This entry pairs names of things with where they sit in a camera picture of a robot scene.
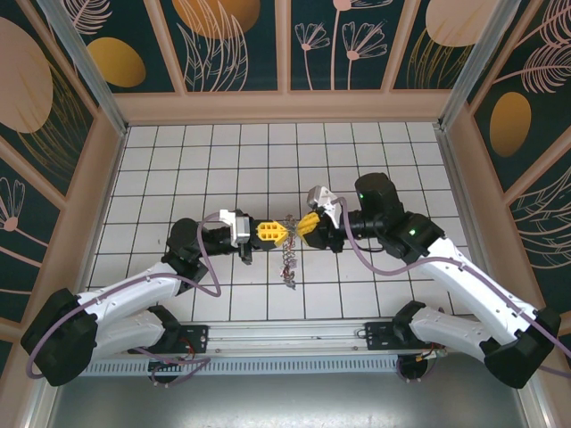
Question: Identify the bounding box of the grey disc keyring with loops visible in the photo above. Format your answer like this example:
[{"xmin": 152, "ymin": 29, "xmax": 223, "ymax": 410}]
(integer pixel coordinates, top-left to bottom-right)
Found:
[{"xmin": 278, "ymin": 213, "xmax": 301, "ymax": 292}]

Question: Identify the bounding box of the grey sheet metal panel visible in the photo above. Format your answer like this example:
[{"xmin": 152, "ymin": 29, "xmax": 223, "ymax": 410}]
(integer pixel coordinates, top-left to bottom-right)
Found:
[{"xmin": 48, "ymin": 373, "xmax": 530, "ymax": 428}]

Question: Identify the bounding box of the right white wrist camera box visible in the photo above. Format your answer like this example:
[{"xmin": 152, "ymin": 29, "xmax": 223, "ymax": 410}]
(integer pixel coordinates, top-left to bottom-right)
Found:
[{"xmin": 306, "ymin": 185, "xmax": 341, "ymax": 226}]

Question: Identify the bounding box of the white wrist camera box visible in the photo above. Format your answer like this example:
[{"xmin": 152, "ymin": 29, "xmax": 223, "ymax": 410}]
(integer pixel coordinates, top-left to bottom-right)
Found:
[
  {"xmin": 306, "ymin": 185, "xmax": 341, "ymax": 226},
  {"xmin": 218, "ymin": 208, "xmax": 255, "ymax": 247}
]

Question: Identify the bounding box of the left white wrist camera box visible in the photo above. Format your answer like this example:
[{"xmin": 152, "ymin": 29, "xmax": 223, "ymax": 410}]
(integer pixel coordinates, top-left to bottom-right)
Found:
[{"xmin": 218, "ymin": 208, "xmax": 255, "ymax": 247}]

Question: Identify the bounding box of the aluminium side rail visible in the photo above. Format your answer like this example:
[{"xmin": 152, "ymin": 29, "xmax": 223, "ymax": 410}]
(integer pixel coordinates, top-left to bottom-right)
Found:
[{"xmin": 434, "ymin": 123, "xmax": 497, "ymax": 293}]

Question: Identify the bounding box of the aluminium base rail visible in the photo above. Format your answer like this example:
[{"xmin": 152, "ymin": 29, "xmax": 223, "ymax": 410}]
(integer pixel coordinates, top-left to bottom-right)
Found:
[{"xmin": 178, "ymin": 314, "xmax": 530, "ymax": 358}]

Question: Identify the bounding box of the white slotted cable duct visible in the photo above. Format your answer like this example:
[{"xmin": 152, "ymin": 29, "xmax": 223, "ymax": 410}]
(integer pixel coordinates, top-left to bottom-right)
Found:
[{"xmin": 82, "ymin": 358, "xmax": 402, "ymax": 376}]

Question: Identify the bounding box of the aluminium frame post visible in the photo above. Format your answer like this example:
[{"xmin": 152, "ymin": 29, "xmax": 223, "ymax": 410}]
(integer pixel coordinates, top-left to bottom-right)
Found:
[
  {"xmin": 37, "ymin": 0, "xmax": 129, "ymax": 135},
  {"xmin": 436, "ymin": 0, "xmax": 532, "ymax": 130}
]

